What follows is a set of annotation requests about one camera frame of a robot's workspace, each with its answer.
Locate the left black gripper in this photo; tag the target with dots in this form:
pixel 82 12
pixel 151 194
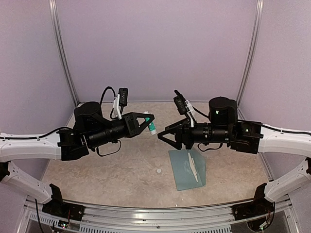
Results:
pixel 132 127

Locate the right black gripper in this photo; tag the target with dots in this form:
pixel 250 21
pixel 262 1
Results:
pixel 182 134

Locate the white green glue stick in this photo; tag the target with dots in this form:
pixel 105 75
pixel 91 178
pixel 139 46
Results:
pixel 151 126

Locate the white letter sheet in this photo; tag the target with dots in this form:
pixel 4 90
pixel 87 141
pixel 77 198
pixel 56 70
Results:
pixel 192 166

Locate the teal blue envelope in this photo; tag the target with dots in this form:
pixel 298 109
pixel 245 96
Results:
pixel 183 176

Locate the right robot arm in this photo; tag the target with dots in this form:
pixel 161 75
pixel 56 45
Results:
pixel 253 137

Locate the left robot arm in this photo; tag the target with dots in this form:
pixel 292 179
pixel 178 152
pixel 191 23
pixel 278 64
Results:
pixel 90 131

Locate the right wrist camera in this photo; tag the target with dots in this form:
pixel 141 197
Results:
pixel 184 107

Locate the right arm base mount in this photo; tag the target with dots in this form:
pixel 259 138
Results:
pixel 258 206

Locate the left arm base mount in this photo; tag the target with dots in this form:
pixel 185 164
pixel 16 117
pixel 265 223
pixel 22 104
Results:
pixel 58 207

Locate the front aluminium rail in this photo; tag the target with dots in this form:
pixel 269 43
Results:
pixel 113 219

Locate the left aluminium frame post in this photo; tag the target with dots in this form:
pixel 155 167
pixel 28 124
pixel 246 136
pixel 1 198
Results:
pixel 61 51

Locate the aluminium frame post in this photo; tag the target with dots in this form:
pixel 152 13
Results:
pixel 61 51
pixel 251 50

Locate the right aluminium frame post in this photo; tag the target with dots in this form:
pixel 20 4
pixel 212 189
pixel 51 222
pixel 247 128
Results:
pixel 251 50

